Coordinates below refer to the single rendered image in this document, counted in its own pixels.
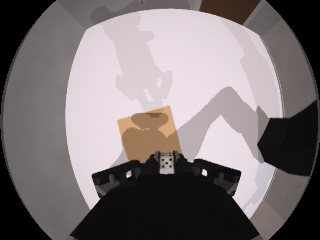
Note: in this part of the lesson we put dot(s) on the tan flat mat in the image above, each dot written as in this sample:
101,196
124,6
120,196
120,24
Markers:
144,134

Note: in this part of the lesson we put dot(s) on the grey die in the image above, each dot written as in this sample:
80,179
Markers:
166,161

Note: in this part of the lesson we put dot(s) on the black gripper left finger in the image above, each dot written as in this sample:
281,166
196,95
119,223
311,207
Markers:
106,179

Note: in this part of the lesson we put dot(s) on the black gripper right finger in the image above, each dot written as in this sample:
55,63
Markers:
223,176

